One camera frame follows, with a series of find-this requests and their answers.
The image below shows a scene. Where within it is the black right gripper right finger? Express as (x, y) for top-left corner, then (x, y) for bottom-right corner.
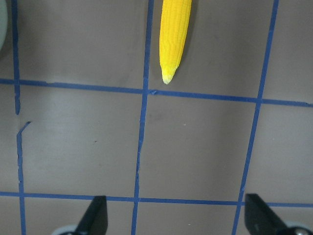
(244, 193), (289, 235)

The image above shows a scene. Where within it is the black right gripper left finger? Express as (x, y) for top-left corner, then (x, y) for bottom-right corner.
(74, 196), (108, 235)

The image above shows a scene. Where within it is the yellow corn cob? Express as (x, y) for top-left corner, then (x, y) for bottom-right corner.
(159, 0), (192, 85)

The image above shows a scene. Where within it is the pale green electric pot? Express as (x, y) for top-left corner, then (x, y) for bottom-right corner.
(0, 0), (8, 49)

